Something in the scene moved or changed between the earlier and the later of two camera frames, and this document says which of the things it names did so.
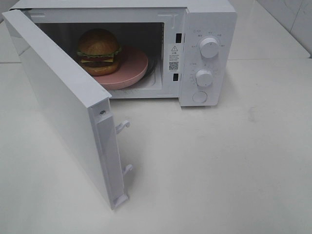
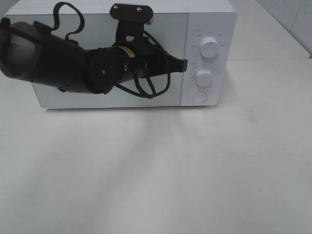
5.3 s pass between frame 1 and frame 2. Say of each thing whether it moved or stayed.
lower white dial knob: stayed
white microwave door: moved
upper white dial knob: stayed
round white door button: stayed
